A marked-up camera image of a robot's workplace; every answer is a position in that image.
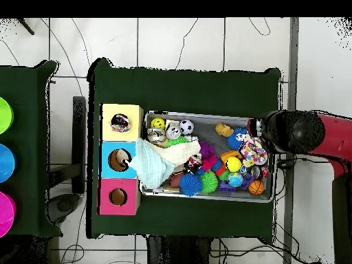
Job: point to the confetti print cloth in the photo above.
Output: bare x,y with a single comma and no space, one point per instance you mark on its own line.
254,152

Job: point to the blue spiky puffer ball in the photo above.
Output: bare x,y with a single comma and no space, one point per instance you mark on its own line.
190,184
233,140

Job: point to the mint green waffle cloth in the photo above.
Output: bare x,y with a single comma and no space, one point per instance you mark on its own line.
151,167

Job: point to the polka dot cloth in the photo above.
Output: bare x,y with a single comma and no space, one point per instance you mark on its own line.
121,127

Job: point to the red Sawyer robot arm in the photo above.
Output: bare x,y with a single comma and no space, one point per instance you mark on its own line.
297,132

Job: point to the shallow mesh bin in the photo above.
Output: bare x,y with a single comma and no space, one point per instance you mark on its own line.
203,123

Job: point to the wooden box with three holes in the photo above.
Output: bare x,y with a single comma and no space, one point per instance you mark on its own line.
110,134

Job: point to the brown plush toy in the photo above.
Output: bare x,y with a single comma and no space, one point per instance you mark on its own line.
224,129

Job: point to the yellow tennis ball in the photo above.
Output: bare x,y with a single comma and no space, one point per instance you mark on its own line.
233,164

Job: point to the small orange basketball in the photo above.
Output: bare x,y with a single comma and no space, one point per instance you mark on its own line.
256,187

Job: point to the small soccer ball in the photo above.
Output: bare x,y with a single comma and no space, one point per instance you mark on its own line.
186,126

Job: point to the cream waffle cloth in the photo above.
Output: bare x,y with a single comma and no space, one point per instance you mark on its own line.
181,151

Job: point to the dark green table cloth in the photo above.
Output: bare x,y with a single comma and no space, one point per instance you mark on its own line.
178,88
27,82

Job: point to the yellow smiley ball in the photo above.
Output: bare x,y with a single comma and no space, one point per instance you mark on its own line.
157,123

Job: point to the black chair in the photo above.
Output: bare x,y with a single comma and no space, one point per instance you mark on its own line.
79,137

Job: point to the bright green disc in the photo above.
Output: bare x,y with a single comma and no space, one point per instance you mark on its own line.
5,115

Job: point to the black rod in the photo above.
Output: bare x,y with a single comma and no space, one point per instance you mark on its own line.
26,26

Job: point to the bright blue disc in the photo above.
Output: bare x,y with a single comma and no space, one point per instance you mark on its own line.
7,163

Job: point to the bright pink disc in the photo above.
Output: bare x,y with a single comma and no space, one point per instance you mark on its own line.
7,214

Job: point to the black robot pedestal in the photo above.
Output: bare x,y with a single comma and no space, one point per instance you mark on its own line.
176,253

